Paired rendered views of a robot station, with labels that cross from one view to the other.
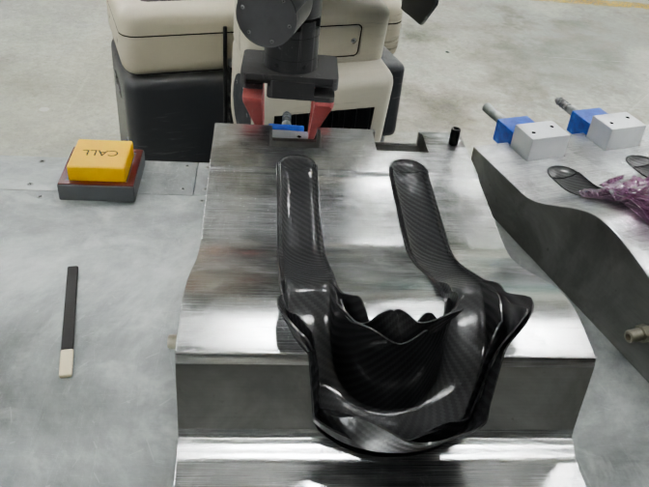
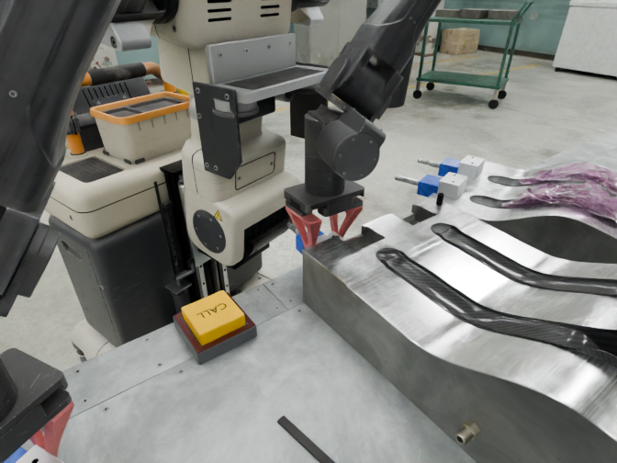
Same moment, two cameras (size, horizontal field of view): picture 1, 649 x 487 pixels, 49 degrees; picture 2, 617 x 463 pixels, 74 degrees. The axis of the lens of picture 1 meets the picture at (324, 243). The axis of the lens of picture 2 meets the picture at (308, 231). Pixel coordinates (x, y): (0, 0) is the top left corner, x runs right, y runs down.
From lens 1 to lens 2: 0.44 m
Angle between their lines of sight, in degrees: 25
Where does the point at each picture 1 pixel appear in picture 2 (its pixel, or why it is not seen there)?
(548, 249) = not seen: hidden behind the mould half
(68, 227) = (234, 385)
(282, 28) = (369, 163)
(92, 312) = (339, 448)
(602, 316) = not seen: hidden behind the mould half
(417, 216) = (485, 257)
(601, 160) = (482, 185)
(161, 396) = not seen: outside the picture
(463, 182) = (476, 224)
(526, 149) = (454, 192)
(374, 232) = (487, 279)
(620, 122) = (474, 161)
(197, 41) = (139, 197)
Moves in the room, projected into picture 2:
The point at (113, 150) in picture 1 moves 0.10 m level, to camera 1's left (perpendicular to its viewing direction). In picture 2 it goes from (218, 303) to (138, 332)
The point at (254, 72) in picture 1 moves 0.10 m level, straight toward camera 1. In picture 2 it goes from (316, 203) to (369, 234)
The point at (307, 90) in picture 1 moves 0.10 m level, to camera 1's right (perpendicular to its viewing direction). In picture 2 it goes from (349, 202) to (404, 186)
